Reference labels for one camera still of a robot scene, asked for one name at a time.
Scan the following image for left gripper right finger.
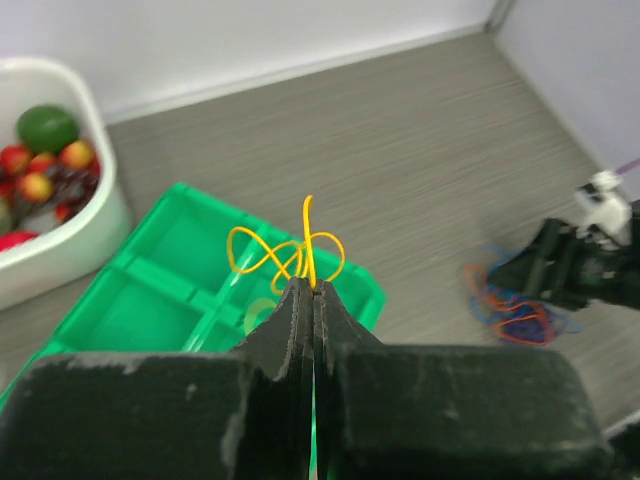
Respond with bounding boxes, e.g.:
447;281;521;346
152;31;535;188
313;281;614;479

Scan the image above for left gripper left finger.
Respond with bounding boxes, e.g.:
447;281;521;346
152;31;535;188
1;279;313;479

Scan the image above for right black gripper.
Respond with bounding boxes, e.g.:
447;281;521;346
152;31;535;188
488;201;639;310

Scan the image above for yellow thin cable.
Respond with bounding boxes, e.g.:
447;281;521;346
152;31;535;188
225;194;347;296

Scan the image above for green compartment tray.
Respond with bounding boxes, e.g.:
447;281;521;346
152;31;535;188
1;184;385;478

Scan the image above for white plastic basket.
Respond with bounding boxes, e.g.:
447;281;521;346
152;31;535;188
1;57;133;309

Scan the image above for red apple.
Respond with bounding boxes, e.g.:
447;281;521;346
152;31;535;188
0;231;39;252

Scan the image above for red yellow cherries bunch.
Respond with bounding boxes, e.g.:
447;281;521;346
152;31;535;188
1;140;102;230

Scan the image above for green lime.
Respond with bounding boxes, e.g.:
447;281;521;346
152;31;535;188
16;104;80;154

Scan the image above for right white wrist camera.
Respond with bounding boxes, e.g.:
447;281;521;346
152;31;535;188
574;170;631;247

